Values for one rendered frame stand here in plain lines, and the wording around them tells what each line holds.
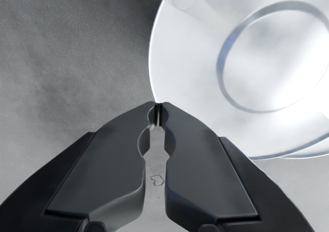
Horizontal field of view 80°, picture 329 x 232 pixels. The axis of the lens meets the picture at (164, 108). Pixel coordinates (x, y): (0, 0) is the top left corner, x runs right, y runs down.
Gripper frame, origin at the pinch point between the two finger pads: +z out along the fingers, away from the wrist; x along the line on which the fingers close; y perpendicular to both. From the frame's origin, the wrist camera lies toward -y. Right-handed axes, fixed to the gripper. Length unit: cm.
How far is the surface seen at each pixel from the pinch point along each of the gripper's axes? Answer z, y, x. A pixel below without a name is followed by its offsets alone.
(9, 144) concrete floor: 37, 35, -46
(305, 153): 12.2, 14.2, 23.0
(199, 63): 11.3, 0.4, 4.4
